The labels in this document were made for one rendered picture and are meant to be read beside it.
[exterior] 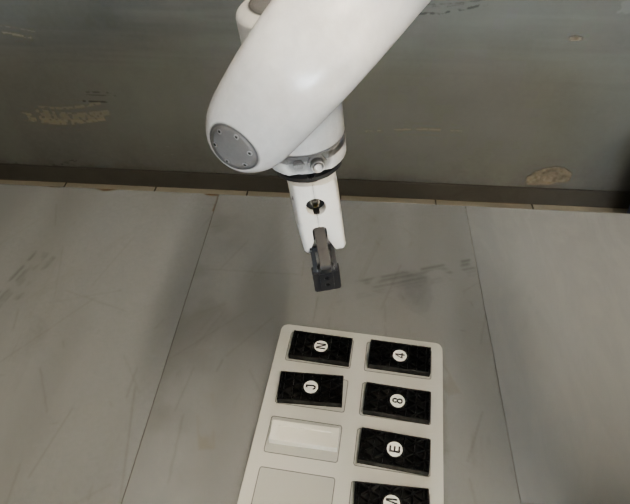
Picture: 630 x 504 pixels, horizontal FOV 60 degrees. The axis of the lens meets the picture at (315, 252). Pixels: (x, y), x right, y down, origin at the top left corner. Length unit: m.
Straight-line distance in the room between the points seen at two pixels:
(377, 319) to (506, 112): 1.65
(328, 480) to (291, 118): 0.54
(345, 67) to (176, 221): 0.83
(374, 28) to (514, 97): 2.07
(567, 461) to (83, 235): 0.95
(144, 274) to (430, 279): 0.54
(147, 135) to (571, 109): 1.83
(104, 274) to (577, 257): 0.91
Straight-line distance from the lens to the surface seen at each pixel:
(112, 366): 0.97
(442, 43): 2.30
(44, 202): 1.33
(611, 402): 0.99
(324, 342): 0.91
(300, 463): 0.82
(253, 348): 0.94
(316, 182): 0.56
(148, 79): 2.51
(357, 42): 0.40
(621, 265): 1.21
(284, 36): 0.40
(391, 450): 0.82
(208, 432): 0.87
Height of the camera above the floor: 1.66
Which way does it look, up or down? 45 degrees down
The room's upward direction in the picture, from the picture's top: straight up
